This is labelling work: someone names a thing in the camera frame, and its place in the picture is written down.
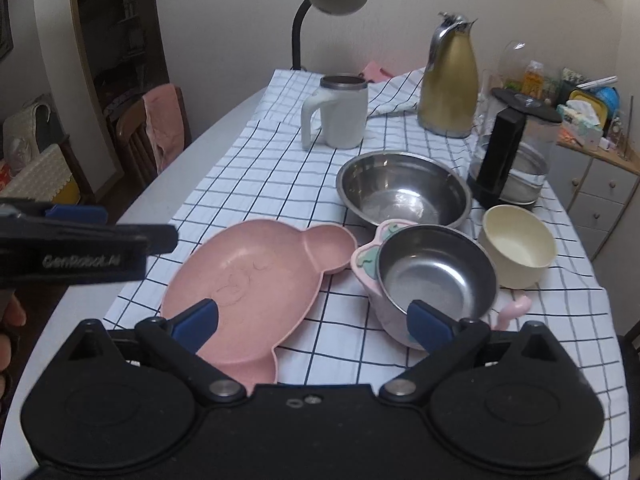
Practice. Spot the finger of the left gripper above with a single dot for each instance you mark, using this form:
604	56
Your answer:
77	230
77	214

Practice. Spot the grey drawer cabinet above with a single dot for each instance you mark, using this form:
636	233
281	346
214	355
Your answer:
595	188

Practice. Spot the gold thermos jug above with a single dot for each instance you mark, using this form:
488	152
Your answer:
450	80

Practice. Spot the tissue box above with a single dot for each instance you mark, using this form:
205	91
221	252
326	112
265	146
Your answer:
580	119

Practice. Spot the pink towel on chair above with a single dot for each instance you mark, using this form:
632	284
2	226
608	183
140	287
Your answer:
164	124

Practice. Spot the pink pot with steel bowl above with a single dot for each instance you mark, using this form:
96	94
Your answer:
435	264

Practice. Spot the glass electric kettle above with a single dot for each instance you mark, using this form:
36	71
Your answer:
512	155

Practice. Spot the person's left hand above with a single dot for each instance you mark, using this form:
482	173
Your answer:
13	318

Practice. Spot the large steel bowl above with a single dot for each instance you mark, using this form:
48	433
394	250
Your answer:
384	185

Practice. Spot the cream bowl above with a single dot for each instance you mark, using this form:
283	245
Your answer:
520	246

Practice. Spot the orange juice bottle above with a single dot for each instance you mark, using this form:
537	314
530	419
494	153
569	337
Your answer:
533	81

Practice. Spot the white mug with handle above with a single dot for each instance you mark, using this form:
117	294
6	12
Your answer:
342	101

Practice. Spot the pink bear-shaped plate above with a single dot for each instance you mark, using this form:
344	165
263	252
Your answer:
264	276

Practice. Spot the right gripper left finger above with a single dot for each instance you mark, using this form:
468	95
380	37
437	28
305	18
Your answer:
176	343

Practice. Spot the yellow container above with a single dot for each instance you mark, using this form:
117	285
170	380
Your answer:
590	100

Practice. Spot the wooden chair left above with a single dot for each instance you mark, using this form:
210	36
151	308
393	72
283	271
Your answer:
132	139

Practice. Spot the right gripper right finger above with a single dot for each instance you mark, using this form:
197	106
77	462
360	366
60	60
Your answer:
451	347

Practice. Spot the blue globe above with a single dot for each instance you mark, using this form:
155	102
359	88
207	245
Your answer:
610	97

